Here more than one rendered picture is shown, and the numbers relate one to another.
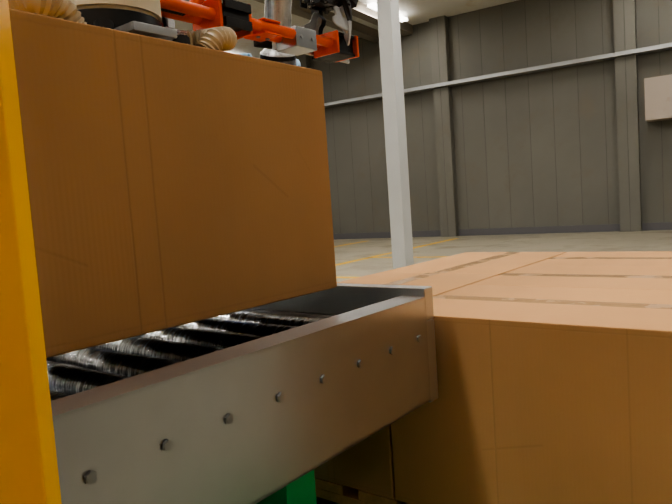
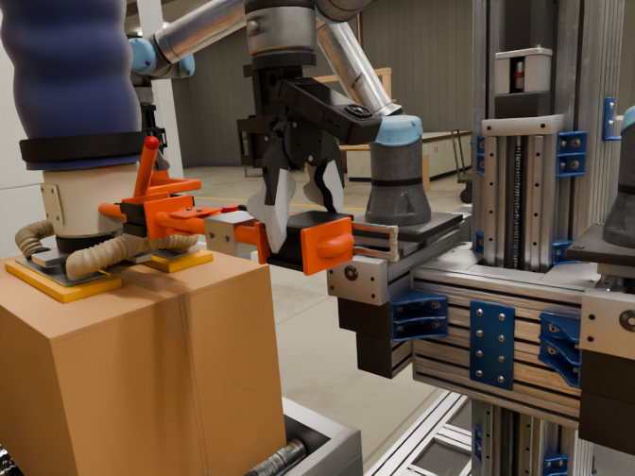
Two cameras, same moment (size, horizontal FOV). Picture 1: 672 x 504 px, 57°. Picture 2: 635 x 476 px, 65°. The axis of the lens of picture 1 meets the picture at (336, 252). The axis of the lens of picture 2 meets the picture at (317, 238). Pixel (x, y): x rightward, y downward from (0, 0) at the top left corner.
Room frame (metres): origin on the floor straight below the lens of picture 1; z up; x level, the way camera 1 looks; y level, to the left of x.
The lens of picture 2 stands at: (1.60, -0.58, 1.28)
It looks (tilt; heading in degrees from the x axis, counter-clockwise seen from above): 14 degrees down; 96
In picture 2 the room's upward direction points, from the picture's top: 4 degrees counter-clockwise
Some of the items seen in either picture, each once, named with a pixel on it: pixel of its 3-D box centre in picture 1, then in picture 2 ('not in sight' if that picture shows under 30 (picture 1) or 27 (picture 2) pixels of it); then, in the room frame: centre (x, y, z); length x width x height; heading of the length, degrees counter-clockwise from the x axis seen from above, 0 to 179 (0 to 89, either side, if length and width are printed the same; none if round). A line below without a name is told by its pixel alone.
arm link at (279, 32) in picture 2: not in sight; (280, 37); (1.51, -0.02, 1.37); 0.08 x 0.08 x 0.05
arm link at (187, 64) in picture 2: not in sight; (167, 62); (1.11, 0.70, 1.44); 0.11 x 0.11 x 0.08; 87
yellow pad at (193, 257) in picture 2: not in sight; (149, 244); (1.12, 0.42, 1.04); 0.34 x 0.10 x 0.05; 141
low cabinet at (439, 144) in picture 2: not in sight; (410, 156); (2.49, 9.79, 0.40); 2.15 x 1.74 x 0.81; 57
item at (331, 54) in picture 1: (336, 46); (303, 241); (1.53, -0.03, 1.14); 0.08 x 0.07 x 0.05; 141
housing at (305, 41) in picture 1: (296, 41); (238, 232); (1.42, 0.06, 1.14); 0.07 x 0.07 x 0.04; 51
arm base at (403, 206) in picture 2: not in sight; (397, 197); (1.67, 0.56, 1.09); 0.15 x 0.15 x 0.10
